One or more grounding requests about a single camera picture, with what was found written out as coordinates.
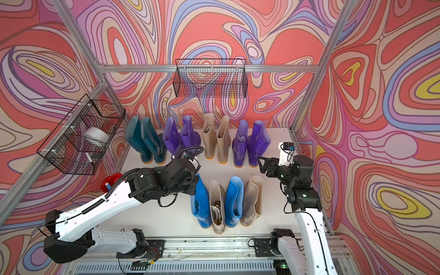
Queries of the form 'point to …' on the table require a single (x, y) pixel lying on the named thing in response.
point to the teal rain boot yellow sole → (134, 136)
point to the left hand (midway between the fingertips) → (201, 182)
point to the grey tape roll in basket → (97, 134)
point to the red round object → (108, 181)
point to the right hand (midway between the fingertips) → (264, 163)
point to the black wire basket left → (66, 148)
